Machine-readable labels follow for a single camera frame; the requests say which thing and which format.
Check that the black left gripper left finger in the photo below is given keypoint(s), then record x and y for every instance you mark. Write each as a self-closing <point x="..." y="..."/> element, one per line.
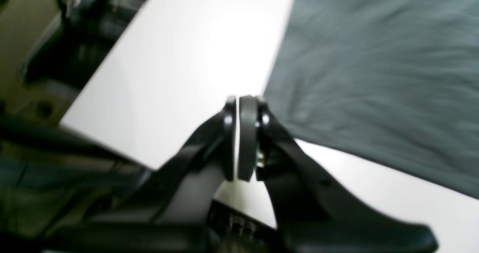
<point x="169" y="212"/>

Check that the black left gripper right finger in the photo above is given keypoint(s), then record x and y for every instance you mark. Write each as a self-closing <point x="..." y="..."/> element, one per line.
<point x="313" y="211"/>

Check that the grey T-shirt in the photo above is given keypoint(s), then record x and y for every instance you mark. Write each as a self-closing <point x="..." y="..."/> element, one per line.
<point x="391" y="81"/>

